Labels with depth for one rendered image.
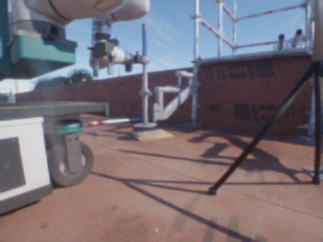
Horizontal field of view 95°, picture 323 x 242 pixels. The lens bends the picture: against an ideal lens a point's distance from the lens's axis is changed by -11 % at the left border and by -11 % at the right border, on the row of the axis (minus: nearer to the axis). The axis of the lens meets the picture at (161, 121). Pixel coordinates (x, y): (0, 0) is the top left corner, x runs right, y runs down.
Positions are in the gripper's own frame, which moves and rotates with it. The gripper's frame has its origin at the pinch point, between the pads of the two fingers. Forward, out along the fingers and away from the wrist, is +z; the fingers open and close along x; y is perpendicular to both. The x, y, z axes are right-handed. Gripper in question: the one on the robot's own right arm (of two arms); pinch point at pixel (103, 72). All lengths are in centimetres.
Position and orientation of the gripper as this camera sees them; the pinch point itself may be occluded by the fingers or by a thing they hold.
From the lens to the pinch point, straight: 88.3
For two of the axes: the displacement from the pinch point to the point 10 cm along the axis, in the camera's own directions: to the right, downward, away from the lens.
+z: 0.0, 9.9, 1.5
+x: 7.9, 0.9, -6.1
